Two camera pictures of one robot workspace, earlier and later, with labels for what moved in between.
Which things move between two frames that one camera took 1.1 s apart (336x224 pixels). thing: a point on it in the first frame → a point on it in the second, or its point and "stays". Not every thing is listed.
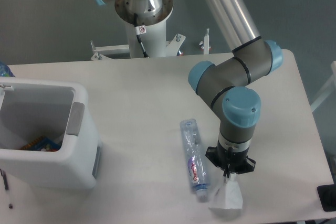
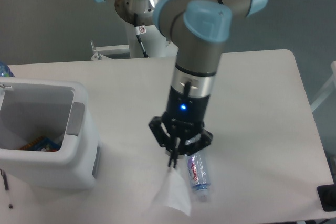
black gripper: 228,160 → 185,115
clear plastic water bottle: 196,159 stays
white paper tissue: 228,195 → 173,191
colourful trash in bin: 41,144 stays
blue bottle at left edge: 5,70 stays
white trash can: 54,110 stays
